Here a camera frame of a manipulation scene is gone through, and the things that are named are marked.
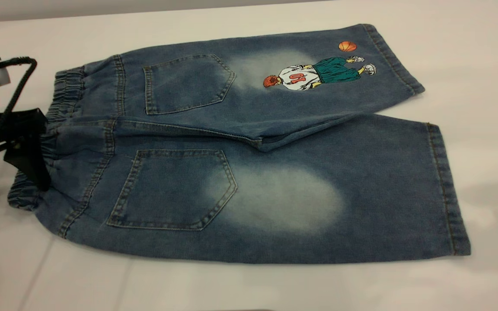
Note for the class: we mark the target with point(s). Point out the blue denim shorts with print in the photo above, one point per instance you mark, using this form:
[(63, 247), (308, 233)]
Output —
[(275, 194)]

